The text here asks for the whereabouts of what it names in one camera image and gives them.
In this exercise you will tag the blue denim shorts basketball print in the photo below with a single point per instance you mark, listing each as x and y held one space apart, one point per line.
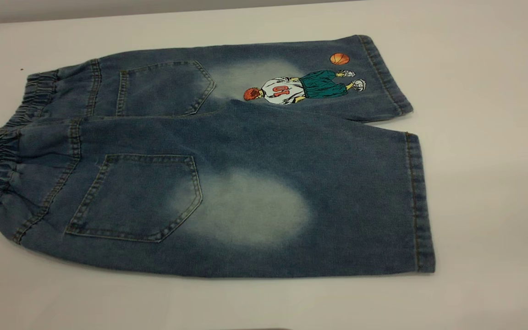
291 160

